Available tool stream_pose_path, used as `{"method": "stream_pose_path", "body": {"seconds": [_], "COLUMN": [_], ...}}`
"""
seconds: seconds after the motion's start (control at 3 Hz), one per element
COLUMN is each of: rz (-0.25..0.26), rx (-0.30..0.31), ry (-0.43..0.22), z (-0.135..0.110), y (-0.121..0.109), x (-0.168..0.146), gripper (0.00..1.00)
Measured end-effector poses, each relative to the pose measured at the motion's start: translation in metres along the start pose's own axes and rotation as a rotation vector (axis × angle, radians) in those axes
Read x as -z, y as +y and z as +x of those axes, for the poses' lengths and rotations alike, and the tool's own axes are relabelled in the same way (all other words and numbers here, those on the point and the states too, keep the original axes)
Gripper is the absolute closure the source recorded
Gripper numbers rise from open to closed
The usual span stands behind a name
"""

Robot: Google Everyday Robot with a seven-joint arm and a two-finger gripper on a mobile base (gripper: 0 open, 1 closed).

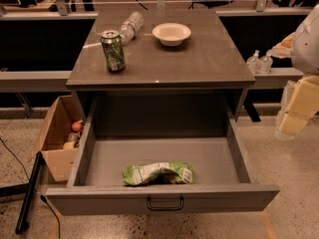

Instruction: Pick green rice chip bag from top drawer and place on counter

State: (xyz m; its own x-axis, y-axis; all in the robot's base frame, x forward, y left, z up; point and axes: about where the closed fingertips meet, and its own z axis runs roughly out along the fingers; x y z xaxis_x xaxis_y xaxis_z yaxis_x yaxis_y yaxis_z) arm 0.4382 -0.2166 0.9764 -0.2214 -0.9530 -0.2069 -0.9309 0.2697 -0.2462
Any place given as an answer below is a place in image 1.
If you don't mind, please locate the right clear sanitizer bottle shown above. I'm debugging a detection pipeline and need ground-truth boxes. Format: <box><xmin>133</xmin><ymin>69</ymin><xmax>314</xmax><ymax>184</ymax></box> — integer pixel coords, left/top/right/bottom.
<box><xmin>258</xmin><ymin>50</ymin><xmax>273</xmax><ymax>75</ymax></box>

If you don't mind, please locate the pale item in box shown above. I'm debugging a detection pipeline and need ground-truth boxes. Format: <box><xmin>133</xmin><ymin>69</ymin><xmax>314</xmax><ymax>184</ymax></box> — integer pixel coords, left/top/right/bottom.
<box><xmin>63</xmin><ymin>141</ymin><xmax>77</xmax><ymax>149</ymax></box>

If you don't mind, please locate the grey open drawer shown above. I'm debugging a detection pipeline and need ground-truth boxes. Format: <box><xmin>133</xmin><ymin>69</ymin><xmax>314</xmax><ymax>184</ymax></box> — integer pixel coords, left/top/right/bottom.
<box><xmin>47</xmin><ymin>95</ymin><xmax>279</xmax><ymax>215</ymax></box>

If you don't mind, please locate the left clear sanitizer bottle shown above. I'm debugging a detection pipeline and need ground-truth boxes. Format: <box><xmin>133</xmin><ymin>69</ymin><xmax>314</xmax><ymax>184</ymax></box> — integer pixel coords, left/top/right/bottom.
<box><xmin>246</xmin><ymin>50</ymin><xmax>259</xmax><ymax>75</ymax></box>

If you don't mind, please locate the black floor cable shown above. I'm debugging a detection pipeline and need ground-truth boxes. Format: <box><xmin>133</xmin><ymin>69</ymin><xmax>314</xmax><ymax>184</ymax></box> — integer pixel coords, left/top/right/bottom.
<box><xmin>39</xmin><ymin>194</ymin><xmax>62</xmax><ymax>239</ymax></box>

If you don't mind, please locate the green soda can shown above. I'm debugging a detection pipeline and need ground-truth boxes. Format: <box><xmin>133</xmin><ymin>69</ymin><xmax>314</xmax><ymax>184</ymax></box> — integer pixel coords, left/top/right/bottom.
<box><xmin>101</xmin><ymin>30</ymin><xmax>126</xmax><ymax>73</ymax></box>

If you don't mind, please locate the orange fruit in box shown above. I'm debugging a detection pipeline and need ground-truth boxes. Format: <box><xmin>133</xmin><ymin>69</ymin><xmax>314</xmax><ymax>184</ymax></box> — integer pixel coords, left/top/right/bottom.
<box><xmin>71</xmin><ymin>121</ymin><xmax>83</xmax><ymax>132</ymax></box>

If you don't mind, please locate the black flat bar stand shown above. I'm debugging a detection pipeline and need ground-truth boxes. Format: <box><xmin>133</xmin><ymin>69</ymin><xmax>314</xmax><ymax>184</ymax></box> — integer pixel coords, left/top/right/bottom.
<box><xmin>15</xmin><ymin>151</ymin><xmax>43</xmax><ymax>235</ymax></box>

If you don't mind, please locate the green rice chip bag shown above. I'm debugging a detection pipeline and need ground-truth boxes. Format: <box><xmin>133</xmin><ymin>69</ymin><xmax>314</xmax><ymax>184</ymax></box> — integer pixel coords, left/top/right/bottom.
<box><xmin>123</xmin><ymin>162</ymin><xmax>194</xmax><ymax>186</ymax></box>

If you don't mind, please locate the white paper bowl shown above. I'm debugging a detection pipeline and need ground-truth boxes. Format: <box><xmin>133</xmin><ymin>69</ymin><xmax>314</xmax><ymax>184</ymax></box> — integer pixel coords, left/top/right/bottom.
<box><xmin>153</xmin><ymin>23</ymin><xmax>191</xmax><ymax>47</ymax></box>

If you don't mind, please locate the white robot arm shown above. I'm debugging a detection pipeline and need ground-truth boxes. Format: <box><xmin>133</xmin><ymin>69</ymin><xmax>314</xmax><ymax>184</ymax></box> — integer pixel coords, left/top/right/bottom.
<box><xmin>271</xmin><ymin>5</ymin><xmax>319</xmax><ymax>139</ymax></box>

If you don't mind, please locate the black drawer handle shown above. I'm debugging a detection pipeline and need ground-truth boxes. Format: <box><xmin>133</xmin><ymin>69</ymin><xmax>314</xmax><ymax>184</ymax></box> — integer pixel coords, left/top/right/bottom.
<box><xmin>147</xmin><ymin>197</ymin><xmax>183</xmax><ymax>211</ymax></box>

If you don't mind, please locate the clear plastic water bottle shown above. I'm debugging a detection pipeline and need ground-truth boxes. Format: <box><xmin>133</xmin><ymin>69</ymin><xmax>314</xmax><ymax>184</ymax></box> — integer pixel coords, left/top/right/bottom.
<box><xmin>119</xmin><ymin>12</ymin><xmax>144</xmax><ymax>45</ymax></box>

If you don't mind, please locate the clear sanitizer bottle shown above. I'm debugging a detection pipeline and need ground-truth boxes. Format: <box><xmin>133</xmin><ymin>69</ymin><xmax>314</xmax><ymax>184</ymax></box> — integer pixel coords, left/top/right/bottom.
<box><xmin>258</xmin><ymin>50</ymin><xmax>273</xmax><ymax>75</ymax></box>
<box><xmin>246</xmin><ymin>50</ymin><xmax>259</xmax><ymax>75</ymax></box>

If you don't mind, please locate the brown cardboard box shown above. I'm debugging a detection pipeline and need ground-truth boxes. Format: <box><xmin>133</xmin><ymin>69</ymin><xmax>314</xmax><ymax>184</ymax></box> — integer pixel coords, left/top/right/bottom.
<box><xmin>34</xmin><ymin>96</ymin><xmax>83</xmax><ymax>181</ymax></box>

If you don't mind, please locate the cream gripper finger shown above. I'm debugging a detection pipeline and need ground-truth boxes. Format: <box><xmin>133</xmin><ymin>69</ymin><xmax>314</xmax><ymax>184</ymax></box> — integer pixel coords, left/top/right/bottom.
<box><xmin>271</xmin><ymin>33</ymin><xmax>295</xmax><ymax>59</ymax></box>
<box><xmin>276</xmin><ymin>75</ymin><xmax>319</xmax><ymax>136</ymax></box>

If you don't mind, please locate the grey cabinet counter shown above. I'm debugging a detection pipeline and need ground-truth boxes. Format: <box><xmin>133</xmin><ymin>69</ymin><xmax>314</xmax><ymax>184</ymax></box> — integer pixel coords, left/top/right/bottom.
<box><xmin>66</xmin><ymin>9</ymin><xmax>256</xmax><ymax>121</ymax></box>

